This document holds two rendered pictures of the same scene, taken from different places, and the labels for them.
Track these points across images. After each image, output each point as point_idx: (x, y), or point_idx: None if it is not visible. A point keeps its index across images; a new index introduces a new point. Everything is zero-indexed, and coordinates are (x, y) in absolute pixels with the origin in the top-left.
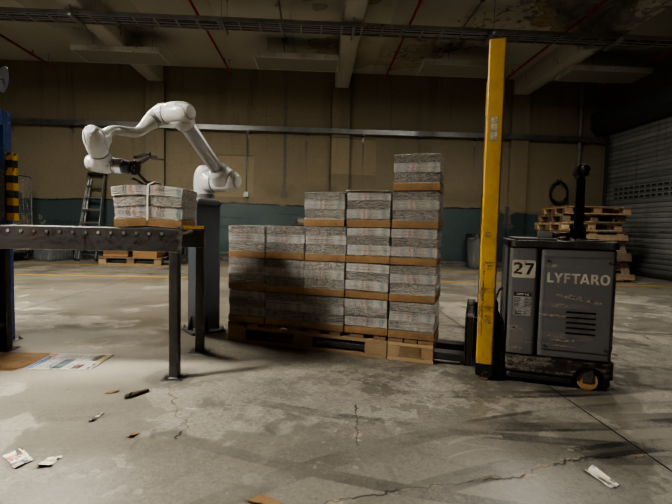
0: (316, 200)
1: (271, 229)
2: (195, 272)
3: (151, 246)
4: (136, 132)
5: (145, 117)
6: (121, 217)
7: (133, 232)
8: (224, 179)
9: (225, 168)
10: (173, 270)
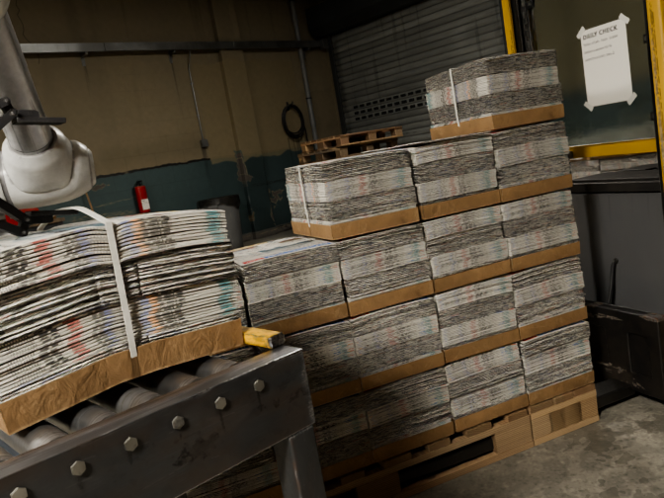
0: (350, 177)
1: (256, 270)
2: None
3: (236, 445)
4: None
5: None
6: (30, 384)
7: (166, 424)
8: (67, 168)
9: (62, 135)
10: (313, 488)
